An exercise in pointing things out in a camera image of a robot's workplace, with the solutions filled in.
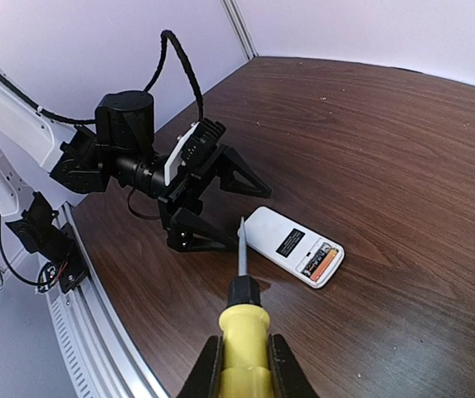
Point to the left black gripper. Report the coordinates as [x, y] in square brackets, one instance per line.
[181, 202]

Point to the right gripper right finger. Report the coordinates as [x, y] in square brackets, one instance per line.
[288, 378]

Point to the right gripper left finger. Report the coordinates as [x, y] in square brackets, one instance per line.
[205, 377]

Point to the yellow handled screwdriver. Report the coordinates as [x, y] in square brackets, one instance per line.
[245, 368]

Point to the white remote control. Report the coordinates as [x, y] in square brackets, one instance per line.
[287, 243]

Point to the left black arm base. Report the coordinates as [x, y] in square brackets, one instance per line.
[35, 229]

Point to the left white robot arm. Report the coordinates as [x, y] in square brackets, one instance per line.
[116, 144]

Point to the orange battery in remote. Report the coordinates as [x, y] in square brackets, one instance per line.
[320, 264]

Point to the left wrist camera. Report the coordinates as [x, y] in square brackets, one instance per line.
[192, 147]

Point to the front aluminium table rail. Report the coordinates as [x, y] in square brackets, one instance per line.
[99, 355]

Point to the left aluminium frame post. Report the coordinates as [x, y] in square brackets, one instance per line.
[242, 32]

